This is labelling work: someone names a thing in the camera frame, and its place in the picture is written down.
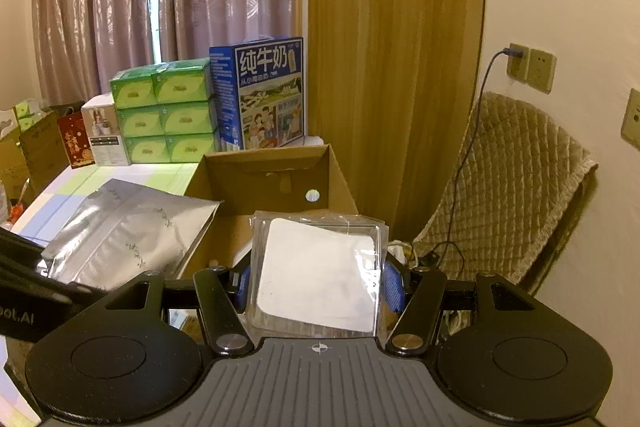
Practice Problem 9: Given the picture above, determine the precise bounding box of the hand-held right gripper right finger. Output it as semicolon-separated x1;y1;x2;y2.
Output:
382;257;536;356

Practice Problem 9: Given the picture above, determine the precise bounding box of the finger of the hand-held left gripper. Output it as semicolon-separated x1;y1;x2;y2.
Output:
0;258;109;306
0;228;52;279

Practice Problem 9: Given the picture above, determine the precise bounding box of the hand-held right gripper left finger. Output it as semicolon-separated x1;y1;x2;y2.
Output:
100;259;256;356

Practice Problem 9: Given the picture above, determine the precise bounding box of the clear bag with white pad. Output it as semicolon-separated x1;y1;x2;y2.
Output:
248;210;390;338

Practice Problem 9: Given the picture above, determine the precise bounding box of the silver foil bag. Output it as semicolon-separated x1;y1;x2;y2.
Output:
41;178;224;292

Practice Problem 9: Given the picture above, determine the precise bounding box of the large cardboard box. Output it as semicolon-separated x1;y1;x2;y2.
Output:
167;143;361;343

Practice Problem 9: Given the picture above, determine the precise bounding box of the checkered cloth desktop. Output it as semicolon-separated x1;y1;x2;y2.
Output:
0;162;202;427

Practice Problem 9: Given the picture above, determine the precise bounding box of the brown cardboard box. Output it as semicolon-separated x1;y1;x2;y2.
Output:
19;106;71;198

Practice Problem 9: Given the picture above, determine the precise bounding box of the red gift bag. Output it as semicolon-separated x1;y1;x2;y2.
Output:
56;112;96;170

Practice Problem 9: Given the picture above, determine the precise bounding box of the small green box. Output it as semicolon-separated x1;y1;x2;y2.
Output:
12;99;44;133

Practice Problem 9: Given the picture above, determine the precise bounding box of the white product box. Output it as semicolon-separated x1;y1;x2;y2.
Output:
81;94;132;167

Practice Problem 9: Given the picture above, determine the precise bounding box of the quilted beige chair cover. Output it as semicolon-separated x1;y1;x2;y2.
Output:
410;91;600;299

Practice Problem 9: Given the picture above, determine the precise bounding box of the blue milk carton box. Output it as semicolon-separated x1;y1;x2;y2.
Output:
209;36;307;152

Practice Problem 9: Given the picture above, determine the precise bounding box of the stack of green tissue packs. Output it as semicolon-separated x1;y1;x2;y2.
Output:
109;58;221;166

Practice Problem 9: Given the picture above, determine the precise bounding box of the gold curtain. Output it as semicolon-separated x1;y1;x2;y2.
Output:
307;0;487;244

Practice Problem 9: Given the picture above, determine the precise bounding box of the mauve patterned curtain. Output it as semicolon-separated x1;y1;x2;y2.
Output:
30;0;312;108

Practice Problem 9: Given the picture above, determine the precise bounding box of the beige wall socket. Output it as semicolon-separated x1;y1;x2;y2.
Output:
527;48;558;94
506;42;531;83
620;88;640;153

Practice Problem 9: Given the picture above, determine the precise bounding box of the dark charging cable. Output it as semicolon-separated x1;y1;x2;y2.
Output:
430;48;524;269

